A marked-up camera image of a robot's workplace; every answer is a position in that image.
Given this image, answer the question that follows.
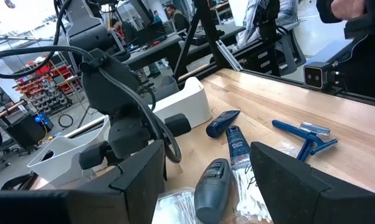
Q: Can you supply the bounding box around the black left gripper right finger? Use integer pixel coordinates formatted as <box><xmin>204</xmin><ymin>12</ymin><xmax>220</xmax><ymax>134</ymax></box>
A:
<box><xmin>249</xmin><ymin>141</ymin><xmax>375</xmax><ymax>224</ymax></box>

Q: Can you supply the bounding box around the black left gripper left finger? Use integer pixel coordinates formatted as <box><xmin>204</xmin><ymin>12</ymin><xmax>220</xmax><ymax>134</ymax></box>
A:
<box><xmin>68</xmin><ymin>139</ymin><xmax>166</xmax><ymax>224</ymax></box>

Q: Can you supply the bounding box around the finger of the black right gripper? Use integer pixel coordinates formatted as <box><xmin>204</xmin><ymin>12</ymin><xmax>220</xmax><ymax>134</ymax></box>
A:
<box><xmin>78</xmin><ymin>141</ymin><xmax>113</xmax><ymax>170</ymax></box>
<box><xmin>164</xmin><ymin>113</ymin><xmax>192</xmax><ymax>138</ymax></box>

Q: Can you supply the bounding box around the clear bag of cotton swabs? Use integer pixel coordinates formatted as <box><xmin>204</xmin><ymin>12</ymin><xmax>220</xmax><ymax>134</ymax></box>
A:
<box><xmin>230</xmin><ymin>155</ymin><xmax>274</xmax><ymax>224</ymax></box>

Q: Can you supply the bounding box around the clear bag of cotton pads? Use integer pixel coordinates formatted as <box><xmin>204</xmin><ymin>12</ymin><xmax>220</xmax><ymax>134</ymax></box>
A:
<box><xmin>151</xmin><ymin>186</ymin><xmax>204</xmax><ymax>224</ymax></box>

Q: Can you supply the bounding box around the blue disposable razor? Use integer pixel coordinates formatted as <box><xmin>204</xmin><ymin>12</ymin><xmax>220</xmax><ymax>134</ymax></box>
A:
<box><xmin>296</xmin><ymin>136</ymin><xmax>339</xmax><ymax>163</ymax></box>

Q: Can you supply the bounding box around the blue razor with clear cap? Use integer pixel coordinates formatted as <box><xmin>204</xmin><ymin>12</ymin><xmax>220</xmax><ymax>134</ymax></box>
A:
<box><xmin>271</xmin><ymin>119</ymin><xmax>332</xmax><ymax>147</ymax></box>

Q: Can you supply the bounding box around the navy tube with white print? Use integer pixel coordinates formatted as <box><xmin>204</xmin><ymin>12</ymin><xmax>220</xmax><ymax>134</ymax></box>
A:
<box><xmin>225</xmin><ymin>124</ymin><xmax>251</xmax><ymax>167</ymax></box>

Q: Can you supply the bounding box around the grey roll-on deodorant bottle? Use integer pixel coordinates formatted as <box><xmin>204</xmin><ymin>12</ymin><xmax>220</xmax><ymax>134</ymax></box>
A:
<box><xmin>193</xmin><ymin>157</ymin><xmax>234</xmax><ymax>224</ymax></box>

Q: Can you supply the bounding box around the white plastic bin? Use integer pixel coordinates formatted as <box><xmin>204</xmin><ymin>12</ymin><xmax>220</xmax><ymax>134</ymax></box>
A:
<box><xmin>152</xmin><ymin>76</ymin><xmax>213</xmax><ymax>129</ymax></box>

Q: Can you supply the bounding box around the translucent grey plastic bin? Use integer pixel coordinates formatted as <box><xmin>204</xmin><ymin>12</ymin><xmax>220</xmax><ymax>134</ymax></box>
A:
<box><xmin>26</xmin><ymin>115</ymin><xmax>111</xmax><ymax>189</ymax></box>

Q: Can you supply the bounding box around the grey office desk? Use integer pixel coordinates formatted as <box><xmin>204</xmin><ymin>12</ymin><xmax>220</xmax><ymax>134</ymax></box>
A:
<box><xmin>121</xmin><ymin>23</ymin><xmax>247</xmax><ymax>74</ymax></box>

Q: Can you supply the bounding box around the black desk monitor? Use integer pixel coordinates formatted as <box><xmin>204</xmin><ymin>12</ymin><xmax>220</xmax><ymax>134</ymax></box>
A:
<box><xmin>134</xmin><ymin>21</ymin><xmax>168</xmax><ymax>46</ymax></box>

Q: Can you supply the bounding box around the red parts shelf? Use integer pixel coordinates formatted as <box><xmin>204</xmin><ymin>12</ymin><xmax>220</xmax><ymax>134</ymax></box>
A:
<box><xmin>12</xmin><ymin>60</ymin><xmax>82</xmax><ymax>116</ymax></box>

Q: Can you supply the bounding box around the black box with blue light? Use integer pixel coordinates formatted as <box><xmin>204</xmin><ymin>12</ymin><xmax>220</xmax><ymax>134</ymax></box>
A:
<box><xmin>6</xmin><ymin>112</ymin><xmax>55</xmax><ymax>151</ymax></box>

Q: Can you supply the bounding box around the copper coloured bar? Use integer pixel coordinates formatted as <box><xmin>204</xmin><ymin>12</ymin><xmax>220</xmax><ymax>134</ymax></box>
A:
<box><xmin>0</xmin><ymin>99</ymin><xmax>28</xmax><ymax>124</ymax></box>

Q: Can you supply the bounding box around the black tripod stand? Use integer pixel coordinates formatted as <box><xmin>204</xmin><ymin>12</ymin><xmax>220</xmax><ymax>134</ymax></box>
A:
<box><xmin>174</xmin><ymin>0</ymin><xmax>238</xmax><ymax>80</ymax></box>

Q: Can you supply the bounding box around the black office chair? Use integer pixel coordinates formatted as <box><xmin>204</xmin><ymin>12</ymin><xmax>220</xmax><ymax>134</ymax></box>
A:
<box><xmin>256</xmin><ymin>0</ymin><xmax>307</xmax><ymax>78</ymax></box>

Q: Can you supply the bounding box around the person's hand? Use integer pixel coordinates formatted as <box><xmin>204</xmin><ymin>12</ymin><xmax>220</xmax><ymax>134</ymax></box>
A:
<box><xmin>330</xmin><ymin>0</ymin><xmax>368</xmax><ymax>21</ymax></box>

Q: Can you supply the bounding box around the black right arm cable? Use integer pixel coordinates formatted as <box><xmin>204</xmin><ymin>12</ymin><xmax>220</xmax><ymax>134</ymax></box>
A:
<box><xmin>0</xmin><ymin>0</ymin><xmax>97</xmax><ymax>80</ymax></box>

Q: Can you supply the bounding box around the black table edge rail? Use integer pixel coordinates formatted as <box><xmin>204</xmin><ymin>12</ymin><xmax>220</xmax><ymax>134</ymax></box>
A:
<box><xmin>237</xmin><ymin>67</ymin><xmax>375</xmax><ymax>110</ymax></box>

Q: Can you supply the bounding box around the table-level camera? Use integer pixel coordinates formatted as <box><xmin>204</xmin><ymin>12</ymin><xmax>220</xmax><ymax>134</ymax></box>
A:
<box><xmin>303</xmin><ymin>39</ymin><xmax>361</xmax><ymax>91</ymax></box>

